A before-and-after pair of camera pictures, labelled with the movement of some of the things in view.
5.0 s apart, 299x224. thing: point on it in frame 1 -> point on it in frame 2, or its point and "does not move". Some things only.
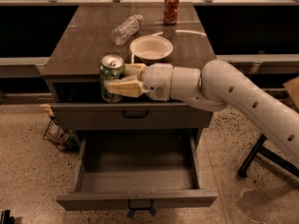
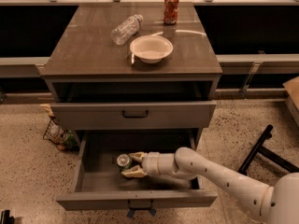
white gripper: x=157 y=79 -> x=150 y=163
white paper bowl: x=150 y=49 does not move
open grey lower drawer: x=138 y=171 does not move
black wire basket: x=65 y=137 does not move
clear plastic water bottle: x=128 y=28 does not move
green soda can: x=112 y=68 -> x=124 y=161
